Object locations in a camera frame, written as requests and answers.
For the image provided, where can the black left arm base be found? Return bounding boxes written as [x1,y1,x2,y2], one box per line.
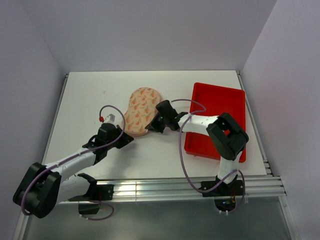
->
[68,184,115,221]

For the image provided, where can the floral mesh laundry bag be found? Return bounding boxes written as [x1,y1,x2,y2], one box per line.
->
[124,87,162,137]

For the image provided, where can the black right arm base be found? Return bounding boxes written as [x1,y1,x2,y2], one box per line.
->
[202,179,245,213]

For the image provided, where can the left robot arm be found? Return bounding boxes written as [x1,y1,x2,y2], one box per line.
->
[12,123,134,219]

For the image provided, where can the aluminium frame rail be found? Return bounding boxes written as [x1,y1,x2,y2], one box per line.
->
[23,176,287,206]

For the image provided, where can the red plastic tray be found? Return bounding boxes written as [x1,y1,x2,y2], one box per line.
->
[183,82,249,163]

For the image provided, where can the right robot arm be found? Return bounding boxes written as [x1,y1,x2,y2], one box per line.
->
[145,100,249,195]

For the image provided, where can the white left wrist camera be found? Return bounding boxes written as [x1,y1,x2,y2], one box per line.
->
[103,114,116,125]

